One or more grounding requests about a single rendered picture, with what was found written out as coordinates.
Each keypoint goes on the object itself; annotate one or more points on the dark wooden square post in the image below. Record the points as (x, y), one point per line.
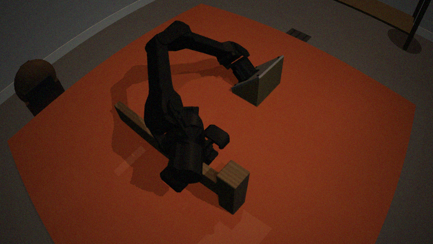
(232, 183)

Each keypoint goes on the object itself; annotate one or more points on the long wooden rail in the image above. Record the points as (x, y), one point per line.
(136, 123)

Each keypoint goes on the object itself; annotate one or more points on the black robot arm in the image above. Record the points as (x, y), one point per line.
(164, 111)

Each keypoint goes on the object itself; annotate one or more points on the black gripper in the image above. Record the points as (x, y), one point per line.
(215, 135)

